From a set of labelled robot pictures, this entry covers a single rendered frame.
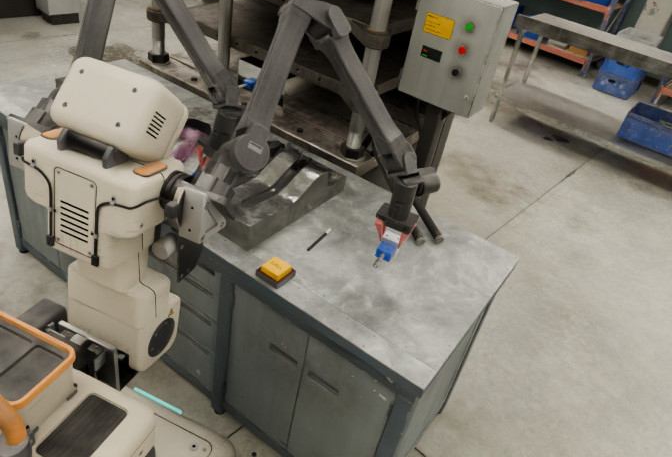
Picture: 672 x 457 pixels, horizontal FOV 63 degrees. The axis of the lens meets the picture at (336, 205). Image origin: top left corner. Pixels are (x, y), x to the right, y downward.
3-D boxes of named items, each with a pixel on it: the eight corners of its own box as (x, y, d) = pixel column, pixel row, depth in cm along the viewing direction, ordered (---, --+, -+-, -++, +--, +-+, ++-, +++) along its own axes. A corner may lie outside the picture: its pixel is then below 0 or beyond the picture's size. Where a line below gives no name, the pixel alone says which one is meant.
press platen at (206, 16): (365, 148, 209) (374, 106, 200) (142, 42, 262) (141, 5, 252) (454, 99, 270) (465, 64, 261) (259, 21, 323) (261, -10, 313)
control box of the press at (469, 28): (395, 330, 254) (500, 8, 173) (341, 297, 266) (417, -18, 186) (417, 306, 270) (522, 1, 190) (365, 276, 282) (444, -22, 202)
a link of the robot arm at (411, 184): (392, 174, 137) (407, 185, 133) (413, 169, 141) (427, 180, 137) (386, 196, 141) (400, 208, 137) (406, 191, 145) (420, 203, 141)
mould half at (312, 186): (247, 251, 158) (250, 213, 150) (184, 212, 168) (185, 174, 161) (343, 190, 195) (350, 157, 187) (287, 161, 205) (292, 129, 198)
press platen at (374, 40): (378, 91, 196) (390, 38, 186) (141, -8, 249) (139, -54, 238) (468, 53, 258) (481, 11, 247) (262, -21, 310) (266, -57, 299)
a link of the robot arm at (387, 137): (299, 27, 130) (323, 11, 121) (316, 17, 133) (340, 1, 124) (384, 177, 142) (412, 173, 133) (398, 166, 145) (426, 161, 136)
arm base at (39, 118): (3, 117, 117) (47, 135, 115) (25, 87, 120) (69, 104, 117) (28, 137, 125) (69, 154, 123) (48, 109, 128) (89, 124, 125)
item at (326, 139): (354, 179, 217) (358, 164, 213) (139, 70, 270) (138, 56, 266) (444, 124, 279) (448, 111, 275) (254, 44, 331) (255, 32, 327)
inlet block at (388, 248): (381, 278, 142) (386, 262, 139) (364, 270, 143) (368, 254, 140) (398, 252, 152) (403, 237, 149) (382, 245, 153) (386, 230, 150)
